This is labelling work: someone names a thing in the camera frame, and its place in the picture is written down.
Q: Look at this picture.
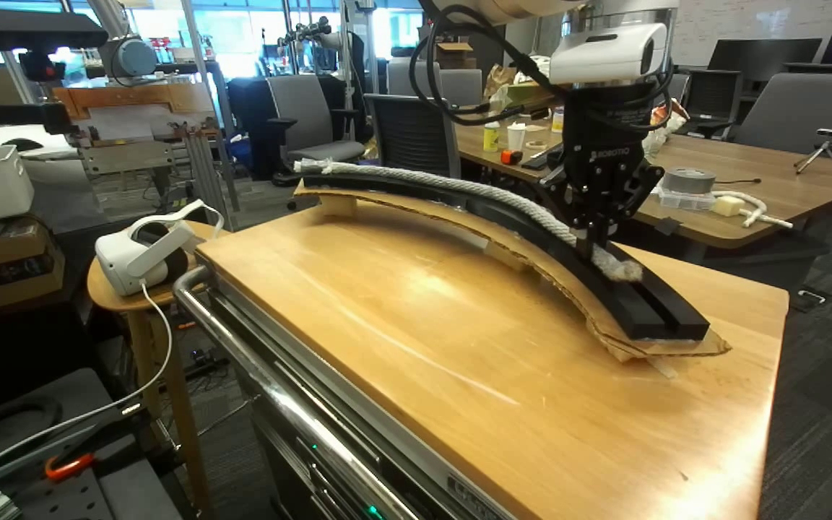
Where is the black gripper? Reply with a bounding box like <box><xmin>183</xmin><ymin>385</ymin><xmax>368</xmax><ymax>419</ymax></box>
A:
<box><xmin>540</xmin><ymin>81</ymin><xmax>664</xmax><ymax>246</ymax></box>

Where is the white braided rope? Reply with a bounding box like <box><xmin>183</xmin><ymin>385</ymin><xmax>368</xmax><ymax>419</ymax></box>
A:
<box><xmin>293</xmin><ymin>155</ymin><xmax>647</xmax><ymax>287</ymax></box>

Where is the long black bar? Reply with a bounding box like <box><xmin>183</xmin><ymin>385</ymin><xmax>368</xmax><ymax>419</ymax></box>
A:
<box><xmin>520</xmin><ymin>141</ymin><xmax>567</xmax><ymax>172</ymax></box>

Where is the grey tape roll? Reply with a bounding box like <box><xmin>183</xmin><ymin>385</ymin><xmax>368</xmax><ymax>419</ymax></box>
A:
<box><xmin>663</xmin><ymin>167</ymin><xmax>720</xmax><ymax>198</ymax></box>

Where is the small white cup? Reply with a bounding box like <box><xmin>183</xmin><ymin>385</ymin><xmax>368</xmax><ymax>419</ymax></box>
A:
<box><xmin>505</xmin><ymin>118</ymin><xmax>531</xmax><ymax>155</ymax></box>

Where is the open chip bag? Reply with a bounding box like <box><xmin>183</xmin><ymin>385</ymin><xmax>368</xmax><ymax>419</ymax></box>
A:
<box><xmin>647</xmin><ymin>94</ymin><xmax>693</xmax><ymax>152</ymax></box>

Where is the yellow bottle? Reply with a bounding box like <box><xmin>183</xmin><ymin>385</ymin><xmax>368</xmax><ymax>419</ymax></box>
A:
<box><xmin>479</xmin><ymin>118</ymin><xmax>505</xmax><ymax>155</ymax></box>

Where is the dark office chair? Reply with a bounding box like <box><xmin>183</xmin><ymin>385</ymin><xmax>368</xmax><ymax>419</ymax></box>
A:
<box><xmin>225</xmin><ymin>77</ymin><xmax>284</xmax><ymax>183</ymax></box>
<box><xmin>686</xmin><ymin>67</ymin><xmax>745</xmax><ymax>128</ymax></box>
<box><xmin>365</xmin><ymin>90</ymin><xmax>466</xmax><ymax>183</ymax></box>

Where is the light wooden board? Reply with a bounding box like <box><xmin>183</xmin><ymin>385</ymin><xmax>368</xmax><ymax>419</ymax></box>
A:
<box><xmin>453</xmin><ymin>99</ymin><xmax>832</xmax><ymax>291</ymax></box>

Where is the grey office chair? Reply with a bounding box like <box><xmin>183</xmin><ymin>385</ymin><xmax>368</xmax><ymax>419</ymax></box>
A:
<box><xmin>731</xmin><ymin>68</ymin><xmax>832</xmax><ymax>162</ymax></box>
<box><xmin>267</xmin><ymin>71</ymin><xmax>368</xmax><ymax>167</ymax></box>

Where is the white VR headset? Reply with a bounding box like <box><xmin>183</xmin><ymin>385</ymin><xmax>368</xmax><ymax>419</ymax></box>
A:
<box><xmin>92</xmin><ymin>210</ymin><xmax>208</xmax><ymax>297</ymax></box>

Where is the tan wooden board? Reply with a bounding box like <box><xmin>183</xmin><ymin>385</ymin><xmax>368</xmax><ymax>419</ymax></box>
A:
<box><xmin>53</xmin><ymin>77</ymin><xmax>208</xmax><ymax>125</ymax></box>

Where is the round wooden stool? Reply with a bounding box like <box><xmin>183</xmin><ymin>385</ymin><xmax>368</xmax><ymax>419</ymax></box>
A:
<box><xmin>83</xmin><ymin>217</ymin><xmax>224</xmax><ymax>520</ymax></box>

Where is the perforated metal breadboard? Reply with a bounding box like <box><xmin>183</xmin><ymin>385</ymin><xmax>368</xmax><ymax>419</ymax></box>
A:
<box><xmin>0</xmin><ymin>456</ymin><xmax>183</xmax><ymax>520</ymax></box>

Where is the orange clamp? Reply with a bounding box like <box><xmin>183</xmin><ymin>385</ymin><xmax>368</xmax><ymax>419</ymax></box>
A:
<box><xmin>40</xmin><ymin>450</ymin><xmax>98</xmax><ymax>486</ymax></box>

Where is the black flat panel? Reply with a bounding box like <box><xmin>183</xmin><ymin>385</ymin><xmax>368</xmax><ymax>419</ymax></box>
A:
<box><xmin>0</xmin><ymin>3</ymin><xmax>109</xmax><ymax>53</ymax></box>

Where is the white power adapter with cable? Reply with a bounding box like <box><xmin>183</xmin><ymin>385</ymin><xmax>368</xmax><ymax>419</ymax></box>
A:
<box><xmin>657</xmin><ymin>185</ymin><xmax>798</xmax><ymax>232</ymax></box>

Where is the black curved rail object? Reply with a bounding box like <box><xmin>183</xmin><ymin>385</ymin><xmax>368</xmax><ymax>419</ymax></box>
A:
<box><xmin>296</xmin><ymin>155</ymin><xmax>718</xmax><ymax>340</ymax></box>

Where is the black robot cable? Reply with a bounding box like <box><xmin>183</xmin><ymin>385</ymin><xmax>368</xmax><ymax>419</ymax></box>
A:
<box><xmin>408</xmin><ymin>0</ymin><xmax>556</xmax><ymax>131</ymax></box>

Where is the white headset cable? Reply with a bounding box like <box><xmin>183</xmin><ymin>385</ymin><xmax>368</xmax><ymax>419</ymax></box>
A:
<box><xmin>0</xmin><ymin>196</ymin><xmax>228</xmax><ymax>487</ymax></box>

